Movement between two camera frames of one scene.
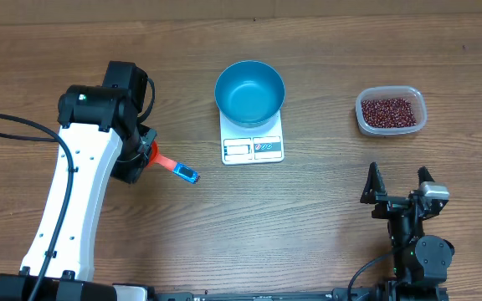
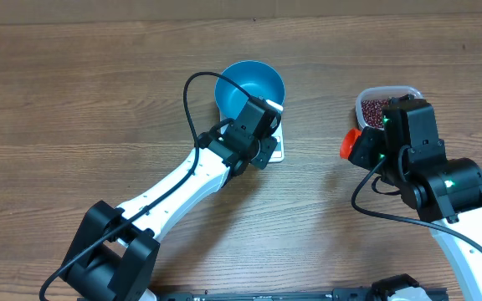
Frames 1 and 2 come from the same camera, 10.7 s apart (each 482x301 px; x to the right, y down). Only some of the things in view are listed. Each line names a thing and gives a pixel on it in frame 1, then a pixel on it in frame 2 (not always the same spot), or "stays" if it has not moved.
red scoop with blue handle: [176, 167] to [348, 142]
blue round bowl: [249, 94] stays
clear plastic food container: [390, 109] stays
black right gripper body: [397, 200] to [362, 147]
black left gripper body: [136, 158] to [265, 151]
